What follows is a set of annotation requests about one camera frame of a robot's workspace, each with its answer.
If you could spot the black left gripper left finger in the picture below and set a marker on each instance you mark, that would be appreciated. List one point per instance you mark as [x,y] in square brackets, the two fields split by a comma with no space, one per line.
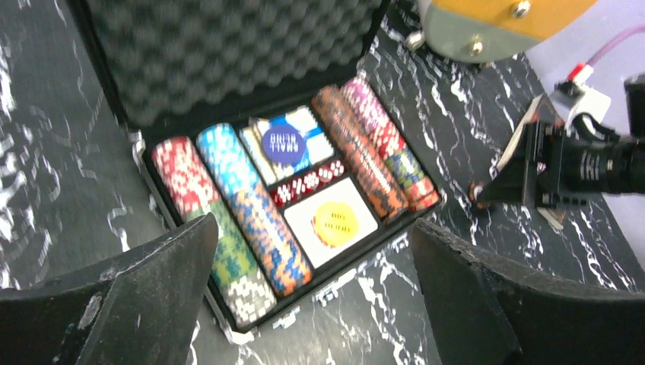
[139,307]

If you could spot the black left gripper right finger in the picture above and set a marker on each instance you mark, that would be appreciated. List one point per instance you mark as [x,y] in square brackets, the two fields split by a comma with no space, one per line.
[487,309]

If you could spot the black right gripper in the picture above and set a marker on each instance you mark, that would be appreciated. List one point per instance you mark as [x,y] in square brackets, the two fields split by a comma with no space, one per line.
[595,162]

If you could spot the brown white poker chip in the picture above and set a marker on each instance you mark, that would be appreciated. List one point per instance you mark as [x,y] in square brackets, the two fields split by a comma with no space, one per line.
[475,190]

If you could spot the yellow big blind button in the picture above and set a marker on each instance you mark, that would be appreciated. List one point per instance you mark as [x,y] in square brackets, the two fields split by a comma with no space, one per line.
[335,224]

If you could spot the black poker chip case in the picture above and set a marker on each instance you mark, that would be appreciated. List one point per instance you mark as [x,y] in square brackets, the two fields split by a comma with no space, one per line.
[175,68]

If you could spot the red playing card deck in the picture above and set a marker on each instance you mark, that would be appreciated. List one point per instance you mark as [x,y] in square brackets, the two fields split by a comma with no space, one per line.
[299,217]

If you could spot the dark sunburst cover book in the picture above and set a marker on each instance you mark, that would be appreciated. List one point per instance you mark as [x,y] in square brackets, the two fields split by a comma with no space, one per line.
[520,163]

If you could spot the pink green chip row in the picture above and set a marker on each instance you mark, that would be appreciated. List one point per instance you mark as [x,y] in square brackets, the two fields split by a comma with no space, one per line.
[418,187]

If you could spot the red green chip row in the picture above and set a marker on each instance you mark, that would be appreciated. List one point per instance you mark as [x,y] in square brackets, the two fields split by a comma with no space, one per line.
[236,281]

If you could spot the brown orange chip row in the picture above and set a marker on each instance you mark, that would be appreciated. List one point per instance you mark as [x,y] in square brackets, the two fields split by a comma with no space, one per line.
[379,185]

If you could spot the blue orange chip row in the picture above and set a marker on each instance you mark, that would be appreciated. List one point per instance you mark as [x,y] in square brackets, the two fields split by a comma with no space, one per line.
[274,245]

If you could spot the white orange yellow drawer cabinet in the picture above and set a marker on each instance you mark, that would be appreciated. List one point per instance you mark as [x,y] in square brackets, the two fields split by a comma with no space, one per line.
[481,31]

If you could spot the red translucent die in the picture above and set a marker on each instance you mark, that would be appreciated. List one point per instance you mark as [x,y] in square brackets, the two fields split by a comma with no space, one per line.
[307,183]
[283,194]
[331,171]

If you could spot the blue small blind button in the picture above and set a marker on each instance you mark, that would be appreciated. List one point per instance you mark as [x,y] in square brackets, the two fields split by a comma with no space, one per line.
[283,144]

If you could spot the blue playing card deck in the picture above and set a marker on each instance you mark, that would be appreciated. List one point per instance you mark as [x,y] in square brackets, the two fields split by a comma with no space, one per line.
[319,147]

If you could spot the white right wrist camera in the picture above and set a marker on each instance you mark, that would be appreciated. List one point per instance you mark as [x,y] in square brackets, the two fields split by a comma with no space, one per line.
[578,98]

